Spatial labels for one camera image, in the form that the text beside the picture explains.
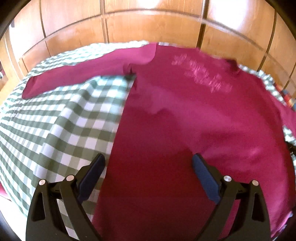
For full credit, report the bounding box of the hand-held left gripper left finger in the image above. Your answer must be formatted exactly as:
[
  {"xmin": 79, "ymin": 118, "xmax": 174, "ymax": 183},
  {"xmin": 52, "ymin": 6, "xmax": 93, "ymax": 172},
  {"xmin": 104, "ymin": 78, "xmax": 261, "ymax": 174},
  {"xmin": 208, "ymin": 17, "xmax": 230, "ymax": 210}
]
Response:
[{"xmin": 26, "ymin": 153, "xmax": 106, "ymax": 241}]

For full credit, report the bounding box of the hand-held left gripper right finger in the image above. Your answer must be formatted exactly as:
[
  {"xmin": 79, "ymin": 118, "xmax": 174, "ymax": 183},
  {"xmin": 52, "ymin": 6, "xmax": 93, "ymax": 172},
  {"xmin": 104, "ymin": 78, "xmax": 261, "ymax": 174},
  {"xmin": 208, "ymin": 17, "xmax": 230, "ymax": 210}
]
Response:
[{"xmin": 191, "ymin": 153, "xmax": 271, "ymax": 241}]

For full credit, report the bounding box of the magenta long-sleeve shirt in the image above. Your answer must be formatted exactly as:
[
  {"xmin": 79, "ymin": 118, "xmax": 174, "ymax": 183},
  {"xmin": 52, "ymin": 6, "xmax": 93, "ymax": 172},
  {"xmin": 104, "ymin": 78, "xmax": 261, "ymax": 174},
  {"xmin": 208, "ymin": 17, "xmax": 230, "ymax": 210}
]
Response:
[{"xmin": 22, "ymin": 43, "xmax": 296, "ymax": 241}]

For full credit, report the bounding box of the colourful plaid cloth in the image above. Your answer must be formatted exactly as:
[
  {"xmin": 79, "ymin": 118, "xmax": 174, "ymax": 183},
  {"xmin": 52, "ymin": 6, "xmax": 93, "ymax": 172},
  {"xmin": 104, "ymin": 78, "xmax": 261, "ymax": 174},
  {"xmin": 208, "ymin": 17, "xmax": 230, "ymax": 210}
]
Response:
[{"xmin": 279, "ymin": 85, "xmax": 296, "ymax": 107}]

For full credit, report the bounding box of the green checked bed sheet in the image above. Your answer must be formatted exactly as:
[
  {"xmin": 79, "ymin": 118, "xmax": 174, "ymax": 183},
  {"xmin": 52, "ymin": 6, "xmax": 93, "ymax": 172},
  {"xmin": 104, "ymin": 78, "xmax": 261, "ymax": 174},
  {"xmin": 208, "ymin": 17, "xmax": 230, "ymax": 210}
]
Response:
[{"xmin": 0, "ymin": 40, "xmax": 296, "ymax": 237}]

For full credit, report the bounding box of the wooden wardrobe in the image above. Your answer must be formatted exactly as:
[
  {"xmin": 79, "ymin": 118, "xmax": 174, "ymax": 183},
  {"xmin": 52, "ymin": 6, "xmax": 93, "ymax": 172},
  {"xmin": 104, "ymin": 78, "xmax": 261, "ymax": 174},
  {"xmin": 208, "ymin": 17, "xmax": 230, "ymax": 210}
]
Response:
[{"xmin": 0, "ymin": 0, "xmax": 296, "ymax": 112}]

